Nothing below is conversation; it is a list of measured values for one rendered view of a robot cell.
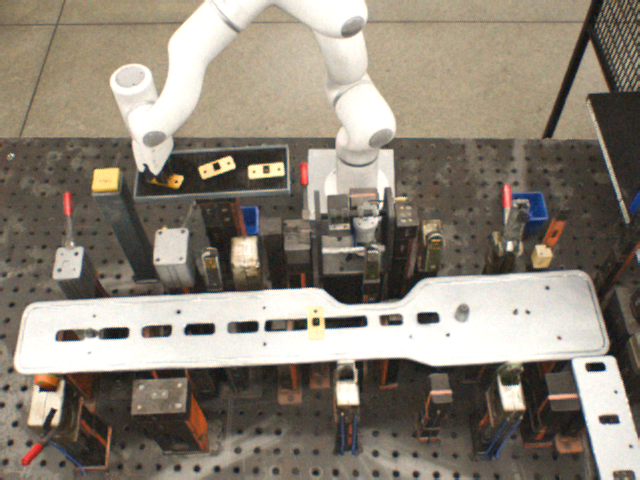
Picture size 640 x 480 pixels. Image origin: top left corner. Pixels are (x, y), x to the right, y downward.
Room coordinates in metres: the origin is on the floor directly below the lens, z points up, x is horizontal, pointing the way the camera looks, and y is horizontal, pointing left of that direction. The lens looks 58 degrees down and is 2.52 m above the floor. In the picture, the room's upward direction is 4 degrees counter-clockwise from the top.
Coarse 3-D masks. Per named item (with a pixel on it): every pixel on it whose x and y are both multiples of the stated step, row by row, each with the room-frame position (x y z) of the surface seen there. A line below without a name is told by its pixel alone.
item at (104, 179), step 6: (114, 168) 1.09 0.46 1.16; (96, 174) 1.08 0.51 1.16; (102, 174) 1.08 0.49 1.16; (108, 174) 1.08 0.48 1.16; (114, 174) 1.07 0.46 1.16; (96, 180) 1.06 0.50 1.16; (102, 180) 1.06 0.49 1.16; (108, 180) 1.06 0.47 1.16; (114, 180) 1.06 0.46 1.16; (96, 186) 1.04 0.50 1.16; (102, 186) 1.04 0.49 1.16; (108, 186) 1.04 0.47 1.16; (114, 186) 1.04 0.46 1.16
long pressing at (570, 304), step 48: (432, 288) 0.79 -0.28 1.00; (480, 288) 0.78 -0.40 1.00; (528, 288) 0.77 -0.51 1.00; (576, 288) 0.76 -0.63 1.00; (48, 336) 0.73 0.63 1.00; (96, 336) 0.72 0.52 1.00; (192, 336) 0.71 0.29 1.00; (240, 336) 0.70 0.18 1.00; (288, 336) 0.69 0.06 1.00; (336, 336) 0.68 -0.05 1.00; (384, 336) 0.67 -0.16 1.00; (432, 336) 0.67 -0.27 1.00; (480, 336) 0.66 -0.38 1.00; (528, 336) 0.65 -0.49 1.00; (576, 336) 0.64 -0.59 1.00
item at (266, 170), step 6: (282, 162) 1.07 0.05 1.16; (252, 168) 1.06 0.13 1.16; (258, 168) 1.06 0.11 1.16; (264, 168) 1.05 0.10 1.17; (270, 168) 1.06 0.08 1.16; (276, 168) 1.06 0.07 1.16; (282, 168) 1.05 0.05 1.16; (252, 174) 1.04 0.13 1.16; (258, 174) 1.04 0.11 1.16; (264, 174) 1.04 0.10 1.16; (270, 174) 1.04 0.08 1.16; (276, 174) 1.04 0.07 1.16; (282, 174) 1.04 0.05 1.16
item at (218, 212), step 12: (204, 204) 1.02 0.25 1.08; (216, 204) 1.03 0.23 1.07; (228, 204) 1.02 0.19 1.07; (204, 216) 1.02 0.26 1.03; (216, 216) 1.02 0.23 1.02; (228, 216) 1.02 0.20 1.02; (240, 216) 1.05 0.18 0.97; (216, 228) 1.02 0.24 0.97; (228, 228) 1.02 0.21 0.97; (240, 228) 1.02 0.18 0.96; (216, 240) 1.02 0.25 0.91; (228, 240) 1.02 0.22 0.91; (228, 252) 1.03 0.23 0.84; (228, 264) 1.02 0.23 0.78; (228, 276) 1.02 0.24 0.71
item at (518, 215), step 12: (516, 204) 0.87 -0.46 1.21; (528, 204) 0.87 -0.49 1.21; (516, 216) 0.84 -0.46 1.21; (528, 216) 0.84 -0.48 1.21; (504, 228) 0.87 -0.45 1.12; (516, 228) 0.86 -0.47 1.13; (504, 240) 0.85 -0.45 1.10; (516, 240) 0.85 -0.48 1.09; (504, 252) 0.84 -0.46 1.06; (516, 252) 0.84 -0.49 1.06
